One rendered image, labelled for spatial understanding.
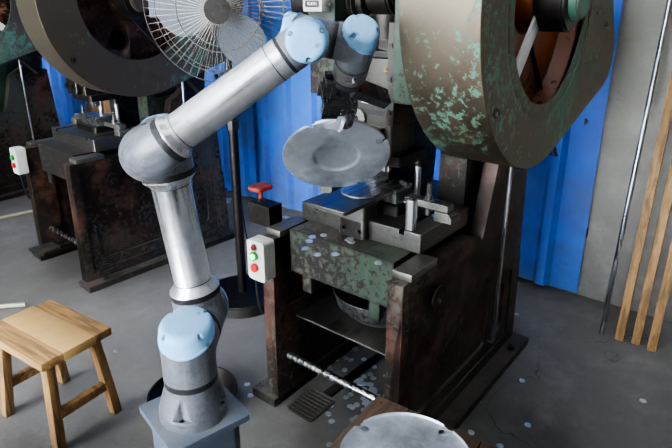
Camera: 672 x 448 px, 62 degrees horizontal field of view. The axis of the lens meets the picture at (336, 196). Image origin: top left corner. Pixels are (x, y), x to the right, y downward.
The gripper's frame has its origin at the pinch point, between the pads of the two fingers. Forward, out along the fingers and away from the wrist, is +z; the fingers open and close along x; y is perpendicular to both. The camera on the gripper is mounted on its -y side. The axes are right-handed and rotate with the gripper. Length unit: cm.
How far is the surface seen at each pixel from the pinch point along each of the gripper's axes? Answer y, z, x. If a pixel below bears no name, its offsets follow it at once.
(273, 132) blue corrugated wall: -10, 194, -122
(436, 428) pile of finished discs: -13, 17, 72
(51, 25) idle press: 88, 63, -92
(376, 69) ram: -15.1, 6.4, -22.5
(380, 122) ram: -16.3, 16.0, -10.9
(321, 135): 4.8, 3.7, 0.2
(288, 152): 12.5, 11.4, 0.1
